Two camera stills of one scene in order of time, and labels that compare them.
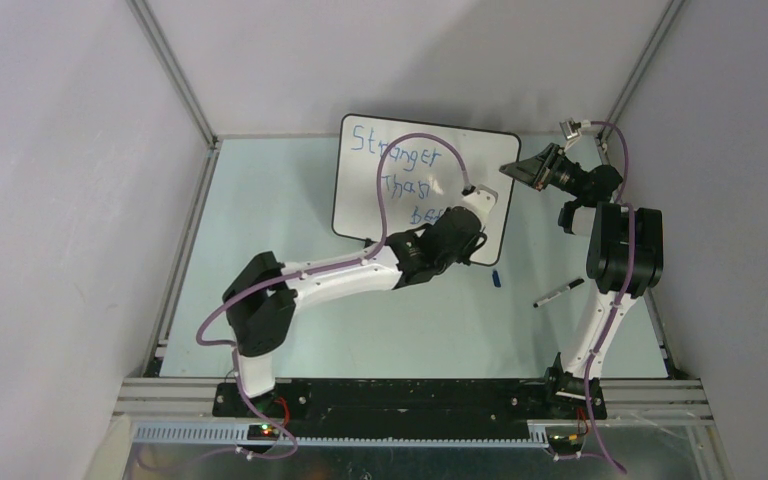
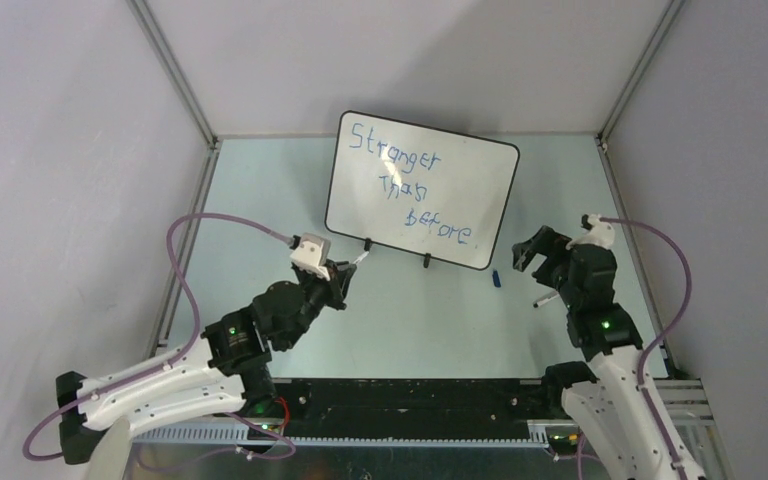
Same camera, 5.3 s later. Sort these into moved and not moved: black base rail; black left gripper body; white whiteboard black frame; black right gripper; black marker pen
Moved: black right gripper; black left gripper body
Not moved: black base rail; white whiteboard black frame; black marker pen
